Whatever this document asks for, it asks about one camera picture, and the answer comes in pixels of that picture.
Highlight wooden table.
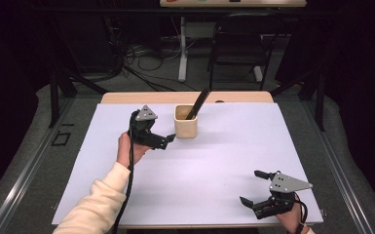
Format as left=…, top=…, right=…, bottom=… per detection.
left=57, top=91, right=324, bottom=230

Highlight black metal stand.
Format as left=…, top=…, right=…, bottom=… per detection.
left=270, top=68, right=327, bottom=133
left=43, top=16, right=111, bottom=129

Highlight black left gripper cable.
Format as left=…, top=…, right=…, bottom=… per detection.
left=111, top=110, right=138, bottom=234

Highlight black chair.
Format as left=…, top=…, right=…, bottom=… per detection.
left=206, top=12, right=286, bottom=93

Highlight beige square cup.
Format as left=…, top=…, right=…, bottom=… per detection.
left=173, top=103, right=199, bottom=139

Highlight white-legged background desk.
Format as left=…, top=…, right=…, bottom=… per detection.
left=159, top=0, right=308, bottom=84

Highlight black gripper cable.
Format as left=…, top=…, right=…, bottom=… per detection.
left=292, top=192, right=310, bottom=234
left=111, top=110, right=138, bottom=234

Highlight person's left hand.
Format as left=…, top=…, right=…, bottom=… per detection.
left=115, top=131, right=153, bottom=170

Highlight floor cables bundle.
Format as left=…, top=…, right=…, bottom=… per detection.
left=108, top=19, right=200, bottom=93

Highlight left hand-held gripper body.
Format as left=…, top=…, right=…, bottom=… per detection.
left=127, top=104, right=169, bottom=151

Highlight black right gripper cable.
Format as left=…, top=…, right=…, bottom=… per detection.
left=292, top=192, right=310, bottom=234

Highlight white table board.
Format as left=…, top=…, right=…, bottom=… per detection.
left=51, top=101, right=324, bottom=228

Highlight person's right hand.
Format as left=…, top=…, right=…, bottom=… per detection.
left=274, top=202, right=304, bottom=234

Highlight black knife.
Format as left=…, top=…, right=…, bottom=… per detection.
left=185, top=87, right=212, bottom=121

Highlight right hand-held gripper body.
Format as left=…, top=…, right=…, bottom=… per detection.
left=252, top=170, right=314, bottom=220

